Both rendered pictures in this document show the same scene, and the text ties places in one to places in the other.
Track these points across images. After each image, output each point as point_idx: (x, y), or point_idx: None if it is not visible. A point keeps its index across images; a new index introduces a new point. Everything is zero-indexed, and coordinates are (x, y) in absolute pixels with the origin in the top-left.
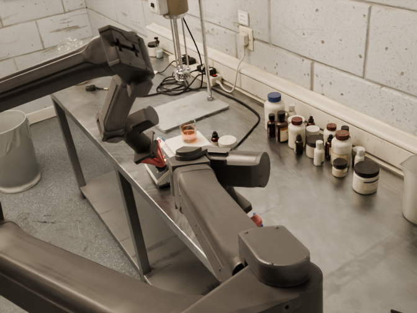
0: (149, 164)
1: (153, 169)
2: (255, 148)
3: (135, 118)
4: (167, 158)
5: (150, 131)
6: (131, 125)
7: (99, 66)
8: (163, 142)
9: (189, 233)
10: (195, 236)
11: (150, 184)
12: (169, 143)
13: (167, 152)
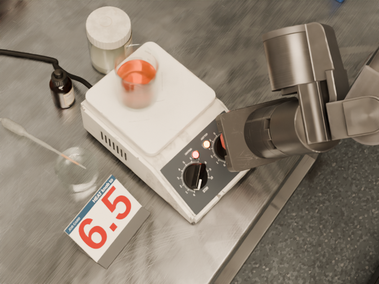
0: (207, 194)
1: (224, 176)
2: (48, 20)
3: (334, 50)
4: (201, 137)
5: (225, 120)
6: (342, 67)
7: None
8: (95, 207)
9: (360, 55)
10: (364, 43)
11: (246, 189)
12: (164, 135)
13: (181, 143)
